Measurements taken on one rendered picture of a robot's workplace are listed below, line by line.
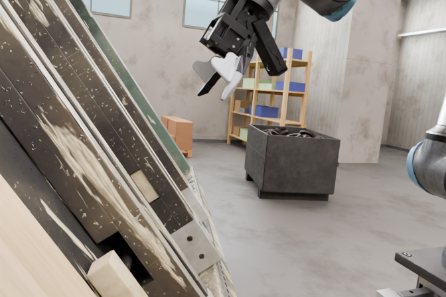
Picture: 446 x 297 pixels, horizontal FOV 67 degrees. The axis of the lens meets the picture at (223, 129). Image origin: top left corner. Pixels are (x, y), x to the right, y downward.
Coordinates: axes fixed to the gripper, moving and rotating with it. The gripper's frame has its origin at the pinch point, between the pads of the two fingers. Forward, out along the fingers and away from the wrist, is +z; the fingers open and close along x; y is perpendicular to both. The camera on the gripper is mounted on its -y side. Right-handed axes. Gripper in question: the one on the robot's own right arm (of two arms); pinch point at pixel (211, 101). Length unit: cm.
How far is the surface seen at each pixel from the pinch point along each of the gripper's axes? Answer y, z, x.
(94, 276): 8.4, 25.8, 23.9
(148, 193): -3.2, 24.4, -15.8
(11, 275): 16.5, 23.0, 33.1
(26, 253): 16.2, 22.4, 30.7
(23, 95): 24.7, 13.3, 14.8
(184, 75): -131, -96, -721
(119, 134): 9.2, 15.7, -16.9
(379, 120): -501, -219, -506
